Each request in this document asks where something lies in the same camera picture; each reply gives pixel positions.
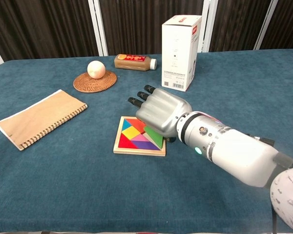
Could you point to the dark slatted partition panel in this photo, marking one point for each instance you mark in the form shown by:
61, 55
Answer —
39, 26
146, 24
288, 24
236, 24

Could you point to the cream wooden ball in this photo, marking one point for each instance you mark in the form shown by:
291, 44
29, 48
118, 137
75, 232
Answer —
96, 69

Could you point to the kraft spiral-bound notebook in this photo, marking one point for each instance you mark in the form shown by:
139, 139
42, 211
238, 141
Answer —
39, 119

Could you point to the pink triangle tangram piece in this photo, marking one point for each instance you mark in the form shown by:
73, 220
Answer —
140, 138

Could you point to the red triangle tangram piece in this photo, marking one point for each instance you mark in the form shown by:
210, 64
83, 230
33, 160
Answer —
124, 143

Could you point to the green triangle tangram piece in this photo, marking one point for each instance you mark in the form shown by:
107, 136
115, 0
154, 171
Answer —
155, 139

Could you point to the wooden tangram tray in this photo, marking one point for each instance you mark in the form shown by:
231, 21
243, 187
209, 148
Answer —
139, 152

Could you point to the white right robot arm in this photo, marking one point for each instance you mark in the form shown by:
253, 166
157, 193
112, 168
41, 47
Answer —
234, 148

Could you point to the cyan triangle tangram piece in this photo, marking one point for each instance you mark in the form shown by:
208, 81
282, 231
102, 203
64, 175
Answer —
125, 125

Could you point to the yellow square tangram piece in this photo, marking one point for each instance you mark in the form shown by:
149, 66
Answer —
131, 133

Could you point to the orange triangle tangram piece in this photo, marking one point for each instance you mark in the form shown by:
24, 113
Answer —
136, 123

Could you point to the tall white cardboard box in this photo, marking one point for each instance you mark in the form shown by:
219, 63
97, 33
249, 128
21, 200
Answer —
175, 53

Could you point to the round woven rattan coaster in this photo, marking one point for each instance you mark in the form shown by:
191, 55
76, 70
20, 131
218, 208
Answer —
95, 84

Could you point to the brown drink bottle red label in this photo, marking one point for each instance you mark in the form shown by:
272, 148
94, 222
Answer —
131, 63

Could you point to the purple parallelogram tangram piece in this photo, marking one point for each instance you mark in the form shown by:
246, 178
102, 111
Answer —
146, 145

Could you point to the teal tablecloth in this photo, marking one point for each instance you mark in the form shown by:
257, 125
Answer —
88, 190

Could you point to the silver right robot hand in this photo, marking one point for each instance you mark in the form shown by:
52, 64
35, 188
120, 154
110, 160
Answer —
161, 112

